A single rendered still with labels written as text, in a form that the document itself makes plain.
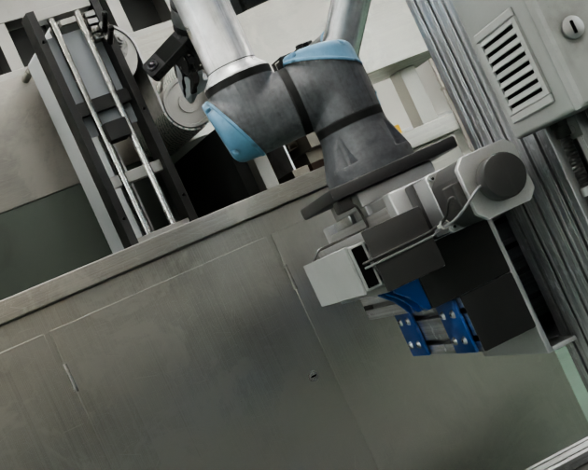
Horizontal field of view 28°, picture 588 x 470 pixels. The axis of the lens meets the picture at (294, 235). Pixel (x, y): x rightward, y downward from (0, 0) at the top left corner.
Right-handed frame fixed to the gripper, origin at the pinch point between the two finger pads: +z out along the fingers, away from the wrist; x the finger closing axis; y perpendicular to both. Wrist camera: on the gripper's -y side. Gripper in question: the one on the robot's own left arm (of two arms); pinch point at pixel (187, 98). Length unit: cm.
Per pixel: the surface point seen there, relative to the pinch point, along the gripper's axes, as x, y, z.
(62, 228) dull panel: 15.2, -28.8, 37.9
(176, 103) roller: 6.5, 0.6, 6.2
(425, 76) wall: 185, 234, 227
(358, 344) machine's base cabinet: -61, 3, 24
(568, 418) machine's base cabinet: -89, 41, 48
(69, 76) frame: 8.8, -22.5, -10.6
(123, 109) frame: -1.3, -15.7, -5.4
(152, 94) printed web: 10.7, -3.2, 4.8
